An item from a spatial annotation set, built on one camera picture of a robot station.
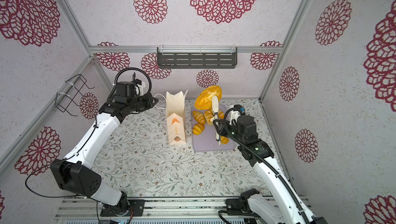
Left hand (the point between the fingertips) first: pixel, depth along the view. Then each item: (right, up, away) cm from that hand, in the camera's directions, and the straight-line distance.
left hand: (158, 102), depth 79 cm
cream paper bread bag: (+9, -8, +1) cm, 12 cm away
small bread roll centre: (+28, -6, +28) cm, 40 cm away
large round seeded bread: (+23, 0, -3) cm, 23 cm away
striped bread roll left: (+21, -8, +27) cm, 35 cm away
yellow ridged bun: (+21, -16, +21) cm, 33 cm away
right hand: (+28, -8, -9) cm, 31 cm away
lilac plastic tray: (+26, -23, +18) cm, 40 cm away
